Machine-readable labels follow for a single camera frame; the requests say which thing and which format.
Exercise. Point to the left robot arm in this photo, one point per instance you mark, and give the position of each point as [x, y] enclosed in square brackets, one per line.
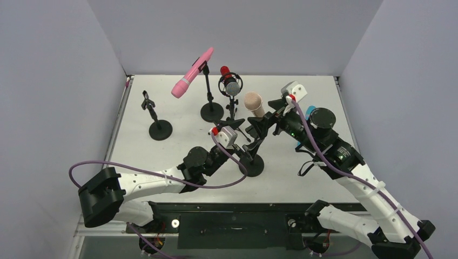
[115, 192]

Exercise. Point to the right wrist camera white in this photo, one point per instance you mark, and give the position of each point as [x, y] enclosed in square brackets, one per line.
[293, 91]

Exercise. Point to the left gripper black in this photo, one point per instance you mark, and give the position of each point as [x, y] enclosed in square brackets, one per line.
[249, 148]

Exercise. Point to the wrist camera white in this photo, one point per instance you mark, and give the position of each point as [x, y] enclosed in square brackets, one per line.
[225, 136]
[293, 91]

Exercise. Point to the pink microphone black stand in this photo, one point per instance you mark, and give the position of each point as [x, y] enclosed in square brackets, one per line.
[211, 111]

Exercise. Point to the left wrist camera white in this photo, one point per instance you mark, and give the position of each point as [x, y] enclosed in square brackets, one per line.
[225, 136]

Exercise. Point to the red mesh microphone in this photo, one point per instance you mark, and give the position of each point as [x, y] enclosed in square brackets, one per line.
[232, 82]

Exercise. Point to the teal microphone black stand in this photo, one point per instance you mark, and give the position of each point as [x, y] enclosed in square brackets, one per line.
[160, 129]

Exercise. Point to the beige microphone black stand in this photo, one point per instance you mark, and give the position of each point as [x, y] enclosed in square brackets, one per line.
[254, 166]

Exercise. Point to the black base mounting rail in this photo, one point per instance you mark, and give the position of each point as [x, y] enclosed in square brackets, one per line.
[233, 226]

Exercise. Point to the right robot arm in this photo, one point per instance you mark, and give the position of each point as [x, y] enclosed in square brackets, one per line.
[392, 232]

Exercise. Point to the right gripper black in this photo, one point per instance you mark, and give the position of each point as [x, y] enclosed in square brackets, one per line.
[275, 116]

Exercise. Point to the black tripod shock-mount stand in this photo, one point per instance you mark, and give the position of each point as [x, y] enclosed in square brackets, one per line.
[232, 106]

